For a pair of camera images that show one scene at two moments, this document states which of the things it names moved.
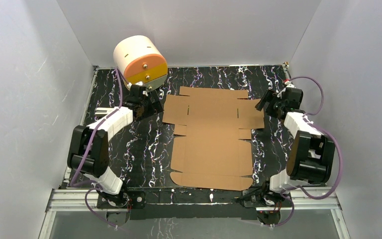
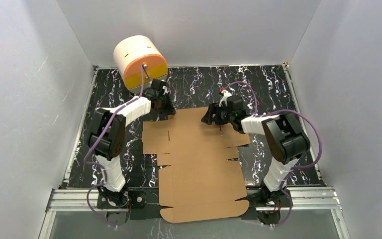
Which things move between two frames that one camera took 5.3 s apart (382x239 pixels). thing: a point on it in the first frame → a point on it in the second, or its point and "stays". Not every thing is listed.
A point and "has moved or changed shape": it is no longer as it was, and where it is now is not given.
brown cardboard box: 211,124 has moved or changed shape
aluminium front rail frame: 85,200 stays
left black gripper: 143,95 → 166,100
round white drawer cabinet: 139,60 stays
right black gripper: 272,98 → 214,108
